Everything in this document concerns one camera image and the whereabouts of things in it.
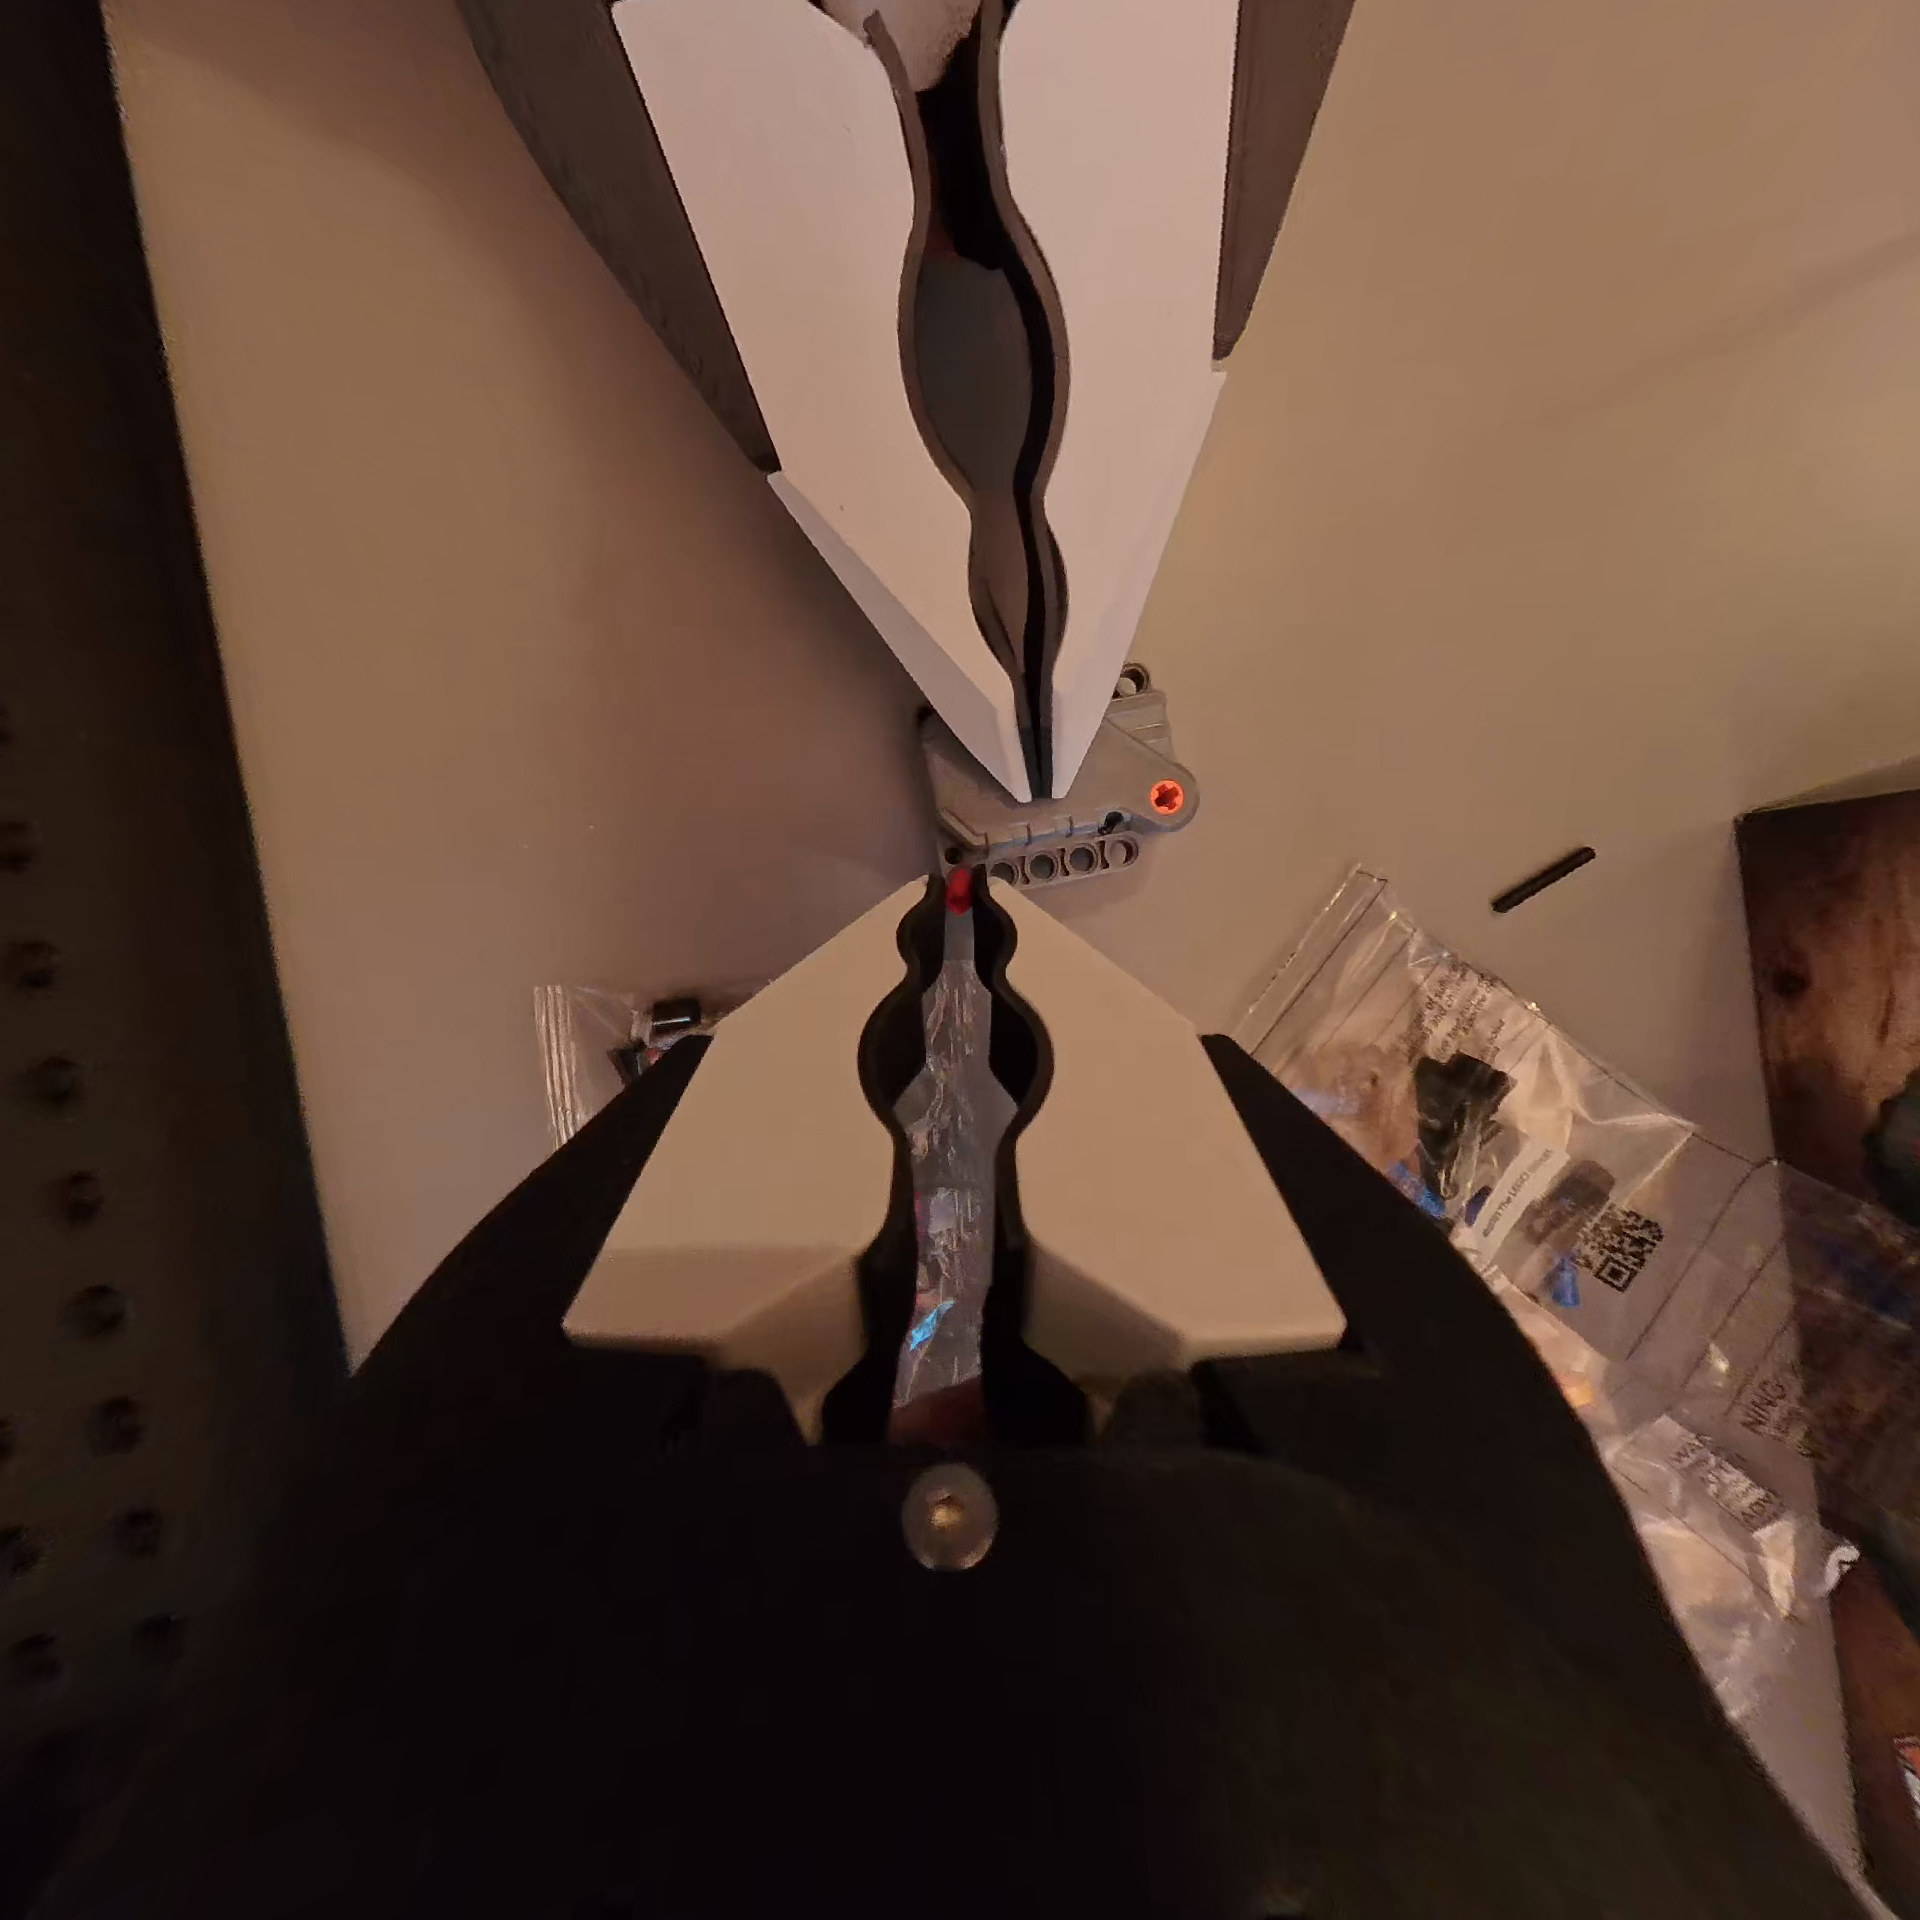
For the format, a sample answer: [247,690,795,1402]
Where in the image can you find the grey toy motor block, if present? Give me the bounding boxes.
[916,658,1204,899]

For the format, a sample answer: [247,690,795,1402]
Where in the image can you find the short black axle rod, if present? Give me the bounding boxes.
[1488,846,1595,913]

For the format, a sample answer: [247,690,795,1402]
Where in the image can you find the clear bag of small pins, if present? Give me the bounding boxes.
[531,960,1001,1421]

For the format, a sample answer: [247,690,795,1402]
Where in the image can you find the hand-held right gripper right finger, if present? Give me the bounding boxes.
[962,868,1347,1453]

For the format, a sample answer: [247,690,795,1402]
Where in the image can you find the clear bag of mixed parts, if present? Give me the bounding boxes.
[1230,868,1802,1369]

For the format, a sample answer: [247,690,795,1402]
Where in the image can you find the grey desk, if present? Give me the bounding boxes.
[100,0,1920,1920]

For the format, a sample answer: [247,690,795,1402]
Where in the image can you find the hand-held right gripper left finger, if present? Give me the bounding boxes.
[561,877,951,1453]

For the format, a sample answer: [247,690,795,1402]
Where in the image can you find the crumpled clear plastic bag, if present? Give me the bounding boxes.
[1589,1154,1920,1814]

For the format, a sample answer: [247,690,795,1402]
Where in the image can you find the dark perforated mat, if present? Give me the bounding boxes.
[0,0,354,1920]

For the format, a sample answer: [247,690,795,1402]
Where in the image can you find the toy truck set box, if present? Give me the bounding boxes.
[1730,769,1920,1920]

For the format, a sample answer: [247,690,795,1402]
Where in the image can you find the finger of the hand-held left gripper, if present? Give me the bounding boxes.
[612,0,1043,802]
[989,0,1250,801]

